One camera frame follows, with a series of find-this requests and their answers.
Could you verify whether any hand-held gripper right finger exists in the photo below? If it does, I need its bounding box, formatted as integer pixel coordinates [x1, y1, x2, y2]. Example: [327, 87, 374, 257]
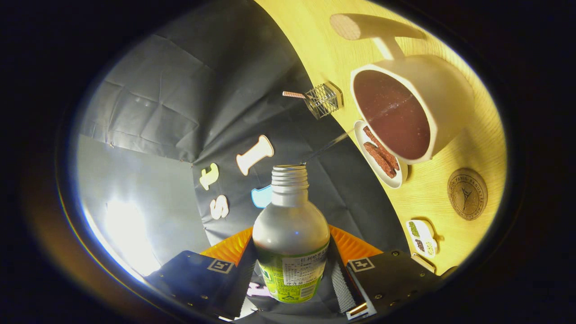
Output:
[328, 225, 444, 321]

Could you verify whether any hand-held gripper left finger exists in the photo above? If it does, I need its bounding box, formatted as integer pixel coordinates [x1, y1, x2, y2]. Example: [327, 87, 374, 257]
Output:
[146, 226, 258, 320]

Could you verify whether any silver bottle with green label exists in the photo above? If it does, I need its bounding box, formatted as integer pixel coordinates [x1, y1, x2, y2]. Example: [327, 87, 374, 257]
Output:
[252, 164, 331, 304]

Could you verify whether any round cork coaster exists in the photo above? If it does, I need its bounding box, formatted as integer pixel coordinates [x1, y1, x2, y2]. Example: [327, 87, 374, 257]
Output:
[447, 168, 489, 221]

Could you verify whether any white cup with wooden handle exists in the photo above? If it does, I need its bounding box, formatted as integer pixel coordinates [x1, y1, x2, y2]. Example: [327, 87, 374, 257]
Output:
[330, 13, 475, 165]

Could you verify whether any white divided dish of beans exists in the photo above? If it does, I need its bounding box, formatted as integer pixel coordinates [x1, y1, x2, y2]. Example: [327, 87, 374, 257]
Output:
[406, 219, 438, 258]

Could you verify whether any white round plate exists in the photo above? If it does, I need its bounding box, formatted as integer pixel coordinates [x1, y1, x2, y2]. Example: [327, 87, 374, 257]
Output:
[354, 120, 409, 189]

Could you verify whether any wooden table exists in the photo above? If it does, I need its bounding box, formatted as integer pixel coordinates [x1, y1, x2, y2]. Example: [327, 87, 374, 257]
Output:
[254, 0, 508, 276]

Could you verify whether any red-brown meat slice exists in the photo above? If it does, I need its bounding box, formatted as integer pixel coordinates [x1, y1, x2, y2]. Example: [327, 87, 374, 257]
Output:
[363, 142, 397, 179]
[363, 126, 400, 171]

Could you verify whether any black backdrop cloth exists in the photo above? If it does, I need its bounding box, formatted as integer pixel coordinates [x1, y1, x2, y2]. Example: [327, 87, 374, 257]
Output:
[79, 0, 410, 324]

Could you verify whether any wire mesh holder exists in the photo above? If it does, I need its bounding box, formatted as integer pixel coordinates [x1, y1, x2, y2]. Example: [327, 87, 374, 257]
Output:
[304, 82, 344, 120]

